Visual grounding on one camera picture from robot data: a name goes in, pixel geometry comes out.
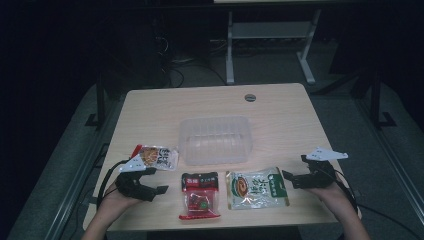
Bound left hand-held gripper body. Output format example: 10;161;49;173
114;153;150;201

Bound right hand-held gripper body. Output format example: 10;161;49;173
299;146;349;190

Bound orange and red sauce packet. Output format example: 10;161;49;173
130;144;180;172

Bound clear plastic container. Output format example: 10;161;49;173
177;115;253;167

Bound person's right hand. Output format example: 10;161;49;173
304;181;349;209

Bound person's left hand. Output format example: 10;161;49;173
99;181;143;216

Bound green and white sauce packet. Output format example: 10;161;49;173
225;166;290;211

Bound red and black snack packet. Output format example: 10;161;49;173
178;171;222;221

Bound black metal stand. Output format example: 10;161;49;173
368;71;398;129
84;71;108;130

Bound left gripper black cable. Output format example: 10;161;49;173
95;159;130;209

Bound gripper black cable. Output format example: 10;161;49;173
333;169;424;232
95;159;130;209

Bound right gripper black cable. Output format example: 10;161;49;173
333;169;424;232

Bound black floor cables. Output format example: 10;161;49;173
161;36;229;88

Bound white desk frame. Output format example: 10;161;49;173
225;9;323;86

